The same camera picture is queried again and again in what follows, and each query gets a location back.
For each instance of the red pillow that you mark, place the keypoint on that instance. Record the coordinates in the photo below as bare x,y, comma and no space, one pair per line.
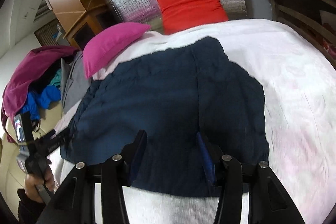
180,15

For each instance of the grey garment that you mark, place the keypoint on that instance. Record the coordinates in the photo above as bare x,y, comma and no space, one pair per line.
74,84

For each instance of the wooden shelf unit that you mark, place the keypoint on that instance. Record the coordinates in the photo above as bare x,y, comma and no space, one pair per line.
302,3

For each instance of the left hand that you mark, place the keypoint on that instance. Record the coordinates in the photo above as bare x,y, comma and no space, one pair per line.
32,181

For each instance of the bright blue garment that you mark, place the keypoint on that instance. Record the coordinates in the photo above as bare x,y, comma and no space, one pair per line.
36,101

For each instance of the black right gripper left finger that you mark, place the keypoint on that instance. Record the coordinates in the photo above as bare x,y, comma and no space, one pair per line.
74,201

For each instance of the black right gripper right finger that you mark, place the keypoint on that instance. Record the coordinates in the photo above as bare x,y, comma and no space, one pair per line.
268,200

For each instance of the navy blue puffer jacket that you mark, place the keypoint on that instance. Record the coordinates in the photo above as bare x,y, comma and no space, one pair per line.
172,95

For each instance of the teal garment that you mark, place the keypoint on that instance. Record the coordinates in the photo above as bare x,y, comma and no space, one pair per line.
56,81

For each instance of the white bed cover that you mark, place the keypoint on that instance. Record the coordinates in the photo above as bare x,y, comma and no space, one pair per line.
299,88

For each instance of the pink pillow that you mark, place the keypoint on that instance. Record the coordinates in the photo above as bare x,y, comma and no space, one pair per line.
106,45

